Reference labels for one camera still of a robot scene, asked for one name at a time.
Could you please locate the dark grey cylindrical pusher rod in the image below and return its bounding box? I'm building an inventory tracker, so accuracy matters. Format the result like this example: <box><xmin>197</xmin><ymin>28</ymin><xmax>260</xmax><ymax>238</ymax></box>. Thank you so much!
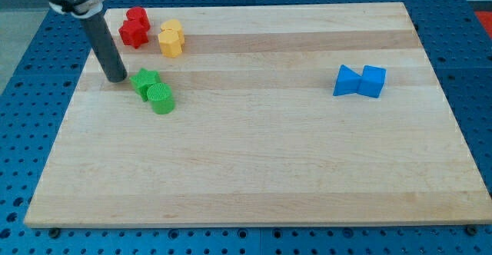
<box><xmin>80</xmin><ymin>12</ymin><xmax>128</xmax><ymax>83</ymax></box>

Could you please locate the green star block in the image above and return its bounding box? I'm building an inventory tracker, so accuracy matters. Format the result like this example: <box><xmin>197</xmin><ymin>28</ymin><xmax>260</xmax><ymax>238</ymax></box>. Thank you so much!
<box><xmin>130</xmin><ymin>68</ymin><xmax>161</xmax><ymax>102</ymax></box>

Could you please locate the red star block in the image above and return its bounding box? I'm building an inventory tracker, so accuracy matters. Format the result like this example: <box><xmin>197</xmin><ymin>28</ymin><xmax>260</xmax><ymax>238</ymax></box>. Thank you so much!
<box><xmin>118</xmin><ymin>20</ymin><xmax>148</xmax><ymax>48</ymax></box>

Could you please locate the red cylinder block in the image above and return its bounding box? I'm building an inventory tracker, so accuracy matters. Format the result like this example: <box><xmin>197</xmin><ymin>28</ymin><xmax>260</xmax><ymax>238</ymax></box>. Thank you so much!
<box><xmin>126</xmin><ymin>6</ymin><xmax>151</xmax><ymax>31</ymax></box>

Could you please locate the yellow hexagon block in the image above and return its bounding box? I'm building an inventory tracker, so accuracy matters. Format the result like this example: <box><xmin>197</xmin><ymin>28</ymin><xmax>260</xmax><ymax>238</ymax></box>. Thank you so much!
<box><xmin>158</xmin><ymin>30</ymin><xmax>182</xmax><ymax>58</ymax></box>

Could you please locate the yellow cylinder block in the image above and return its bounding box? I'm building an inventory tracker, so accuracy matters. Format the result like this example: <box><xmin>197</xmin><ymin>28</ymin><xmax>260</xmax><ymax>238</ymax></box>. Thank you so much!
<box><xmin>160</xmin><ymin>18</ymin><xmax>185</xmax><ymax>45</ymax></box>

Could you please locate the green cylinder block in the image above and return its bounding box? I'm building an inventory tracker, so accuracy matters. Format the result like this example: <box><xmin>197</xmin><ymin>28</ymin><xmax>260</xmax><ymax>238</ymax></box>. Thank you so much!
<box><xmin>147</xmin><ymin>83</ymin><xmax>175</xmax><ymax>114</ymax></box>

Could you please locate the light wooden board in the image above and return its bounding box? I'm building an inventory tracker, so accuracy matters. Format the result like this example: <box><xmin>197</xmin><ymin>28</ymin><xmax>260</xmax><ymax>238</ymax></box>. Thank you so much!
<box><xmin>25</xmin><ymin>2</ymin><xmax>491</xmax><ymax>228</ymax></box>

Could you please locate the blue triangle block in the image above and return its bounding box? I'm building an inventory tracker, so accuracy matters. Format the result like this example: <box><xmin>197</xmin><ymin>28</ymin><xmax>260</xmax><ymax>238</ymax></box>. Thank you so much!
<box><xmin>333</xmin><ymin>65</ymin><xmax>361</xmax><ymax>96</ymax></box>

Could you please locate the blue cube block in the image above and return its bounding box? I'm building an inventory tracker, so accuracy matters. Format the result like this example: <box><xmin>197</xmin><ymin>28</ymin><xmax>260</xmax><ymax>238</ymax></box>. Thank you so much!
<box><xmin>357</xmin><ymin>65</ymin><xmax>387</xmax><ymax>98</ymax></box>

